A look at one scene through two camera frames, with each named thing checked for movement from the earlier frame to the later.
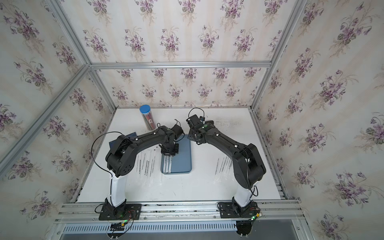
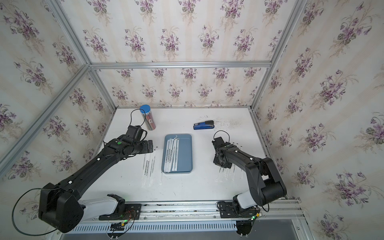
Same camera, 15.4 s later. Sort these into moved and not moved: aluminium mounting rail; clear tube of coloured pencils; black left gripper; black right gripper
Moved: black left gripper; black right gripper
Not moved: clear tube of coloured pencils; aluminium mounting rail
